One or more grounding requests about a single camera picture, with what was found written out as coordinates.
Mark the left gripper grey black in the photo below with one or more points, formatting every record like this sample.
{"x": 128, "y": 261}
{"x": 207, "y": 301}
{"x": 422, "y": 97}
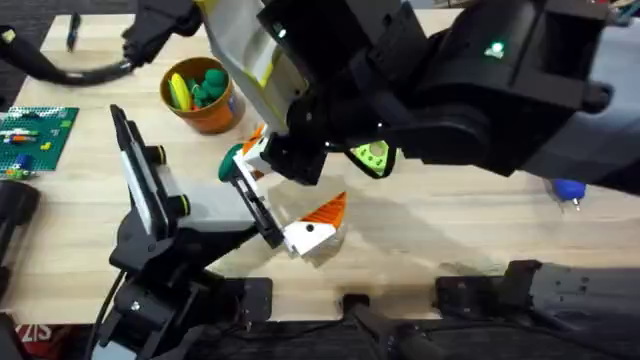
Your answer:
{"x": 215, "y": 205}

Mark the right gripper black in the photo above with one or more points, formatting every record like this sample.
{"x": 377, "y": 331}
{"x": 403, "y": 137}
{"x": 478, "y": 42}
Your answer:
{"x": 450, "y": 100}

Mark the orange ribbed wedge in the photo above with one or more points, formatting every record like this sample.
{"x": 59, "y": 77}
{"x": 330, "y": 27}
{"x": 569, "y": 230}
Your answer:
{"x": 255, "y": 139}

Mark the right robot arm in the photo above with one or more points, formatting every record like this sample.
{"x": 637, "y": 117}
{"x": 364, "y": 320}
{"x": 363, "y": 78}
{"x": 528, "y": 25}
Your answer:
{"x": 600, "y": 140}

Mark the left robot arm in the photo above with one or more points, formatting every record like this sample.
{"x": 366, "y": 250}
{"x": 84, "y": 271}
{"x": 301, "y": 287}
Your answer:
{"x": 150, "y": 310}

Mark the blue electric screwdriver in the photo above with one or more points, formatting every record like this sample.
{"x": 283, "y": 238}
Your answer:
{"x": 569, "y": 189}

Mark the green disc with holes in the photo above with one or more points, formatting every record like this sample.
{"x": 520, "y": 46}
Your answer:
{"x": 372, "y": 157}

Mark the orange tub with toys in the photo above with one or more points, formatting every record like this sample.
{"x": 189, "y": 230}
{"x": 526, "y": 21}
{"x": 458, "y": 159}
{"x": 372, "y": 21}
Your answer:
{"x": 215, "y": 120}

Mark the black upright left wrist plate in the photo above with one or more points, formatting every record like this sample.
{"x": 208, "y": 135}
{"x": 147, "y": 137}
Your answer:
{"x": 137, "y": 170}

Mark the pale upright right wrist plate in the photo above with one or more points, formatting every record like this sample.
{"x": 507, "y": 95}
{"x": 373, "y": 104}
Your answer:
{"x": 240, "y": 45}

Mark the green board with toy blocks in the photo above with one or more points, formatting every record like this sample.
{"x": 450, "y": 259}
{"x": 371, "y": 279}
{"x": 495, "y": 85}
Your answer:
{"x": 40, "y": 135}

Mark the black rounded object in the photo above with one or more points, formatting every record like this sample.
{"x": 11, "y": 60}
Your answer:
{"x": 15, "y": 205}

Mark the dark pen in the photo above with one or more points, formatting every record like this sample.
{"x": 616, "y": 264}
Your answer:
{"x": 73, "y": 30}

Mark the red box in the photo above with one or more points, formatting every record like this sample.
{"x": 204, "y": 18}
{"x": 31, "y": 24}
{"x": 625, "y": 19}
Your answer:
{"x": 40, "y": 337}

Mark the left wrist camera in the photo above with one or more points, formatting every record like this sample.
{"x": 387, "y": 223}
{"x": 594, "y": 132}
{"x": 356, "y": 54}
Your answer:
{"x": 172, "y": 202}

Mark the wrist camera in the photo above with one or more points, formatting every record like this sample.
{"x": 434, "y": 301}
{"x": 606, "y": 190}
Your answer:
{"x": 172, "y": 202}
{"x": 160, "y": 25}

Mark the black rail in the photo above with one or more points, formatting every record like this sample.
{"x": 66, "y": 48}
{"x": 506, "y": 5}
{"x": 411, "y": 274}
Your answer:
{"x": 300, "y": 345}

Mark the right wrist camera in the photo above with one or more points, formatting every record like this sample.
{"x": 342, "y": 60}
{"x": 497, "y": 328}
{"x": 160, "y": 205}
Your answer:
{"x": 160, "y": 25}

